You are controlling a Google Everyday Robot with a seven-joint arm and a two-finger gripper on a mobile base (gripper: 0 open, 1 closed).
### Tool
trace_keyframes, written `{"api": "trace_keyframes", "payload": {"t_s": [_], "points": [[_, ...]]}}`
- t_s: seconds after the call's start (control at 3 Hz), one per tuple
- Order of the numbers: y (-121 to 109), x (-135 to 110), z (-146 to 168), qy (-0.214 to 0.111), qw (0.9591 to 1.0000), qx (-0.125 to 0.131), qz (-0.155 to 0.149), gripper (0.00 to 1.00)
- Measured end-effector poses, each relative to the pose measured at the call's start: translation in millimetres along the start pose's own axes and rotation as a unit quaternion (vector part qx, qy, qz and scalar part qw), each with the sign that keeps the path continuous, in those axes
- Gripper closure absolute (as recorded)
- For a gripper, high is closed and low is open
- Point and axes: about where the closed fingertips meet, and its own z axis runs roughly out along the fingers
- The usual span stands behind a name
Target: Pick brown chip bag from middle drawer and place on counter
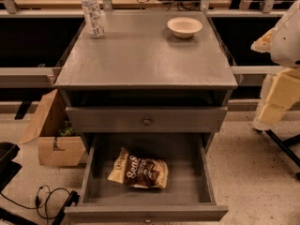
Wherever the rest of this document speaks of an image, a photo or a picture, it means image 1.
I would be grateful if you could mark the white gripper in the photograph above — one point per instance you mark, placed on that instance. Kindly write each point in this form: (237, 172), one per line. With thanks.
(287, 41)

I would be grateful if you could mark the grey drawer cabinet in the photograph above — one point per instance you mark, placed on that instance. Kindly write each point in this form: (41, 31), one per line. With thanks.
(140, 63)

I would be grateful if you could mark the clear plastic water bottle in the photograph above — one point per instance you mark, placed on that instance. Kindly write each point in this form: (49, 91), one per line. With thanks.
(91, 12)

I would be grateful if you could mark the black stand leg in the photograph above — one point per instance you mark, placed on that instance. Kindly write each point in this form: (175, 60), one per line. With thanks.
(285, 145)

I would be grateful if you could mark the white paper bowl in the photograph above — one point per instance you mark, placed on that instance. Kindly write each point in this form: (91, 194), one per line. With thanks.
(184, 27)

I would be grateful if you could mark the brown chip bag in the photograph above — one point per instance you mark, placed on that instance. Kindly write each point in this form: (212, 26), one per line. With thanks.
(139, 172)

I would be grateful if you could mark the brown cardboard box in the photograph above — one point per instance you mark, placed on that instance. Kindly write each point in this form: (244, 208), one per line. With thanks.
(53, 149)

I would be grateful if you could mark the closed grey top drawer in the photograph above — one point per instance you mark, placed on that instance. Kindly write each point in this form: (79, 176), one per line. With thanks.
(154, 120)

